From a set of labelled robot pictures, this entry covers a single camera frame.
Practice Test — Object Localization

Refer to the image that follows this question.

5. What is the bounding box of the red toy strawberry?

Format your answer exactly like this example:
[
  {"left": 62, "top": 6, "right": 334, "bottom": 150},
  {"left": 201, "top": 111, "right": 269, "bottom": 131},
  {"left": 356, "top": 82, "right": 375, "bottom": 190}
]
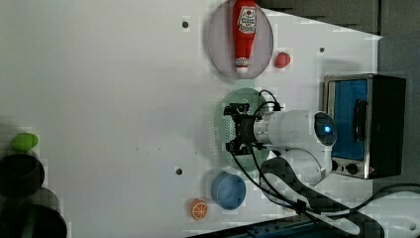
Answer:
[{"left": 274, "top": 52, "right": 291, "bottom": 68}]

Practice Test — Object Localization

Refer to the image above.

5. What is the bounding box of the blue plastic cup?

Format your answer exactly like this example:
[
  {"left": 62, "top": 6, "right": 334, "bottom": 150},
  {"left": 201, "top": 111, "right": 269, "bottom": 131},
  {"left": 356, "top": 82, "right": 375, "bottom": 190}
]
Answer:
[{"left": 210, "top": 172, "right": 247, "bottom": 210}]

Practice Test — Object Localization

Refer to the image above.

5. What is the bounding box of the black toaster oven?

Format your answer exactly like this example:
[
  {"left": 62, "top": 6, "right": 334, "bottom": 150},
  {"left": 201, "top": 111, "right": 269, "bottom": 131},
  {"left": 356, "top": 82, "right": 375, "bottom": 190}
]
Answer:
[{"left": 323, "top": 73, "right": 406, "bottom": 179}]

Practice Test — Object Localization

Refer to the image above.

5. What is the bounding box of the toy orange slice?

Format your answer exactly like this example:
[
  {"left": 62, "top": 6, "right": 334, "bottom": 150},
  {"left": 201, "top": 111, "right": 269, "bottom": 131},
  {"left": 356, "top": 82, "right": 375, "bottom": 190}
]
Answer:
[{"left": 190, "top": 198, "right": 208, "bottom": 220}]

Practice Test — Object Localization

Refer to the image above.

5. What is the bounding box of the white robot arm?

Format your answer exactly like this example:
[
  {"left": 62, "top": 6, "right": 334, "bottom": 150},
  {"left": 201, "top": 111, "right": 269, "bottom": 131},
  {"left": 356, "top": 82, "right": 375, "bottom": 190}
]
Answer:
[{"left": 223, "top": 103, "right": 419, "bottom": 238}]

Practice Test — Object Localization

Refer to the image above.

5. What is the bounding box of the green plastic strainer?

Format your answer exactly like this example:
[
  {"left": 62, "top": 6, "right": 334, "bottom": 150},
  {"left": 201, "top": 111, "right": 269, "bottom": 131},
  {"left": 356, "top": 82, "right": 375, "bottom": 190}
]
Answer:
[{"left": 214, "top": 87, "right": 269, "bottom": 173}]

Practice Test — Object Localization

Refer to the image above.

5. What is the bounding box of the green toy lime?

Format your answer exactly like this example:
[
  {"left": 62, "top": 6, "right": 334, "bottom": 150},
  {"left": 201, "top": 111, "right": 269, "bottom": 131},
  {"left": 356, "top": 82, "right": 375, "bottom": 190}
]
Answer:
[{"left": 11, "top": 133, "right": 39, "bottom": 152}]

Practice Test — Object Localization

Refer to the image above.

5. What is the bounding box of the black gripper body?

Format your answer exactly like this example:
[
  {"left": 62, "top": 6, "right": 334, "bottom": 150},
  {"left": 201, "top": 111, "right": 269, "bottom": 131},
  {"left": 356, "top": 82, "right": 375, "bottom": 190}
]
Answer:
[{"left": 235, "top": 115, "right": 256, "bottom": 145}]

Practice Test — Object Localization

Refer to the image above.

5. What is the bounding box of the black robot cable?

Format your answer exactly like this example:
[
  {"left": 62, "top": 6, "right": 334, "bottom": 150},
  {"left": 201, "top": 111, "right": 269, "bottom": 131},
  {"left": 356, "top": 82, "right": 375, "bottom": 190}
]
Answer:
[{"left": 229, "top": 88, "right": 420, "bottom": 236}]

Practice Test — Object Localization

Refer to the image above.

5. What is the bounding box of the dark round container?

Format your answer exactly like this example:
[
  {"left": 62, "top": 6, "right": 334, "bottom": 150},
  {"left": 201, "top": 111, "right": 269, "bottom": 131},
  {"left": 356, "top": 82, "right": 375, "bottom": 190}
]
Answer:
[{"left": 0, "top": 187, "right": 68, "bottom": 238}]

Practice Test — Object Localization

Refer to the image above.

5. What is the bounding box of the black round container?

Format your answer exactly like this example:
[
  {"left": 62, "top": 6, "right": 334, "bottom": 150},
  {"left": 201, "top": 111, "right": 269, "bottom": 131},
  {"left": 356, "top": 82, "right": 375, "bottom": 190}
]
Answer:
[{"left": 0, "top": 154, "right": 45, "bottom": 198}]

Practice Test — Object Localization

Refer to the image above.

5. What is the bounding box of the red ketchup bottle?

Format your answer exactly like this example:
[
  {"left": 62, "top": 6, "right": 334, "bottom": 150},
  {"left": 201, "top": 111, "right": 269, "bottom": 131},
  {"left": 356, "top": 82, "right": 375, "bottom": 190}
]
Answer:
[{"left": 232, "top": 0, "right": 257, "bottom": 73}]

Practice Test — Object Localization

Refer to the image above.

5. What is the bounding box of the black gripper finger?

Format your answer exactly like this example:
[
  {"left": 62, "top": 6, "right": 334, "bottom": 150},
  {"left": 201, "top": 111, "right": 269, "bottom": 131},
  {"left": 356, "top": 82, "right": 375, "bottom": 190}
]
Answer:
[
  {"left": 225, "top": 141, "right": 255, "bottom": 156},
  {"left": 223, "top": 103, "right": 250, "bottom": 115}
]

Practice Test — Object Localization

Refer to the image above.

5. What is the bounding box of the grey round plate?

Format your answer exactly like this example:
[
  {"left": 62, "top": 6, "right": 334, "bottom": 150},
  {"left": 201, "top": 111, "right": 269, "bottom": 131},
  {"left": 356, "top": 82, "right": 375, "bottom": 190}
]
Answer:
[{"left": 207, "top": 0, "right": 273, "bottom": 79}]

